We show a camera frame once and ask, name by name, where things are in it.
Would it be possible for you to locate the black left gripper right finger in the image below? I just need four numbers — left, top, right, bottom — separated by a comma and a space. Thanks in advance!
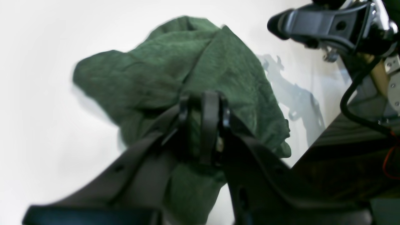
200, 91, 374, 225

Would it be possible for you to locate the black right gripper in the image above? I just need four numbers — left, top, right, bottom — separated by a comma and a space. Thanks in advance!
267, 0, 399, 57

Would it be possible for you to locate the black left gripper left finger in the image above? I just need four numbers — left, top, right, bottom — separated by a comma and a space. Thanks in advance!
22, 95, 190, 225

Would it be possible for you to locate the dark green long-sleeve shirt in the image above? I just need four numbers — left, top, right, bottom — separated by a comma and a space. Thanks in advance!
72, 16, 292, 225

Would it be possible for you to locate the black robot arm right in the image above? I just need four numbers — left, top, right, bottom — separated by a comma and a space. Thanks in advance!
267, 0, 399, 137

